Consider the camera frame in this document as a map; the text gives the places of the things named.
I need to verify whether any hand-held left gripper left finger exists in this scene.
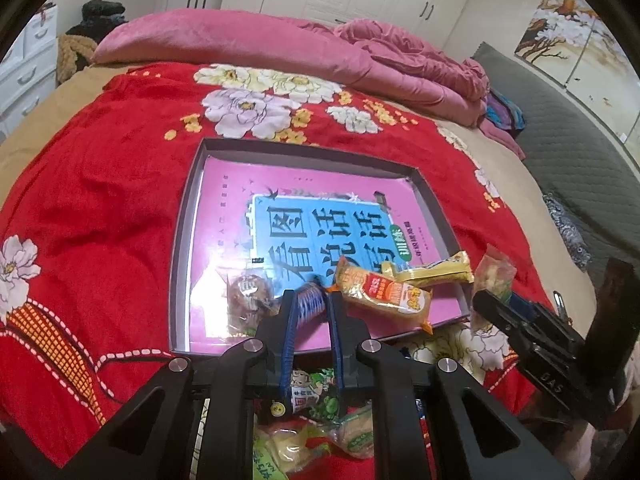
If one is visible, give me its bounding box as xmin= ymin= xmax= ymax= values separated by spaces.
xmin=65 ymin=290 xmax=301 ymax=480

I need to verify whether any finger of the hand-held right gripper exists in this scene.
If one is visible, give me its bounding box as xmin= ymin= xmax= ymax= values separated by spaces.
xmin=509 ymin=296 xmax=583 ymax=343
xmin=472 ymin=289 xmax=542 ymax=348

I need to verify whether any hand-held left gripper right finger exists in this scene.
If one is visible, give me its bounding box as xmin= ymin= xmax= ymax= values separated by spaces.
xmin=325 ymin=290 xmax=576 ymax=480

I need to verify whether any clear packet with floss cake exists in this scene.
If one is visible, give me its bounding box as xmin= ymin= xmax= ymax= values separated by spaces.
xmin=470 ymin=243 xmax=518 ymax=333

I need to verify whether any small dark blue candy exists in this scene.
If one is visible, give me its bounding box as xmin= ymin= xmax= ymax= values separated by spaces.
xmin=299 ymin=281 xmax=331 ymax=321

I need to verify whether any clear packet with brown snack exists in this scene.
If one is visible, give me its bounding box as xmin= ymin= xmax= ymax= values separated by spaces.
xmin=215 ymin=267 xmax=281 ymax=333

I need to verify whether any orange snack packet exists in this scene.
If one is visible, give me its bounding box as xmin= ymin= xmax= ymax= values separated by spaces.
xmin=327 ymin=255 xmax=433 ymax=333

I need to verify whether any gold snack packet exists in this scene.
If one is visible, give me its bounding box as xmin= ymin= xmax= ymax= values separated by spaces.
xmin=382 ymin=251 xmax=475 ymax=288

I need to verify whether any green packet with yellow cake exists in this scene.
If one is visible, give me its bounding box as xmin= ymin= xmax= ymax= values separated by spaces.
xmin=252 ymin=422 xmax=341 ymax=480

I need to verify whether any shallow grey cardboard box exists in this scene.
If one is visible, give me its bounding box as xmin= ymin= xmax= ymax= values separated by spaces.
xmin=169 ymin=137 xmax=473 ymax=358

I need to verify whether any round green cookie packet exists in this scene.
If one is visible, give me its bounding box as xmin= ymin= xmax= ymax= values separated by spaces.
xmin=270 ymin=367 xmax=321 ymax=418

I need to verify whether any grey patterned cloth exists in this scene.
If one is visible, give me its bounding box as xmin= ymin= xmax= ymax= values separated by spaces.
xmin=542 ymin=192 xmax=593 ymax=271

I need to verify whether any pink and blue book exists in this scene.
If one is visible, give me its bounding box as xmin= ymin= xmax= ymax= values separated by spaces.
xmin=187 ymin=155 xmax=466 ymax=346

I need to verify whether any grey quilted headboard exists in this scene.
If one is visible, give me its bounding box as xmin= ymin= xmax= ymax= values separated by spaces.
xmin=470 ymin=42 xmax=640 ymax=281

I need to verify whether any colourful folded cloth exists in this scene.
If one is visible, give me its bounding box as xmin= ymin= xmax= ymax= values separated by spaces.
xmin=482 ymin=90 xmax=526 ymax=136

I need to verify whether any red floral blanket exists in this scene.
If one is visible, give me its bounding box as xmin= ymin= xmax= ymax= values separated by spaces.
xmin=0 ymin=62 xmax=556 ymax=468

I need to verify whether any long pink pillow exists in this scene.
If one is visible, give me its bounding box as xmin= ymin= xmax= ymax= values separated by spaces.
xmin=90 ymin=8 xmax=373 ymax=101

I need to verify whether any brown fuzzy blanket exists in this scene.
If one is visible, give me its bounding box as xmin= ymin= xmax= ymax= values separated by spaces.
xmin=55 ymin=34 xmax=101 ymax=86

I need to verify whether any dark clothes pile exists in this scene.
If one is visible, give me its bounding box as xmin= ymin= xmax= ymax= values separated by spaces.
xmin=67 ymin=0 xmax=126 ymax=36

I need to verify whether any white drawer chest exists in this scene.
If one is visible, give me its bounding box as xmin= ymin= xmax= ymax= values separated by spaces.
xmin=0 ymin=5 xmax=58 ymax=136

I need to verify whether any floral wall painting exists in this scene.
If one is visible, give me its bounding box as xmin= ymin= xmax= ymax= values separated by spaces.
xmin=515 ymin=0 xmax=640 ymax=111

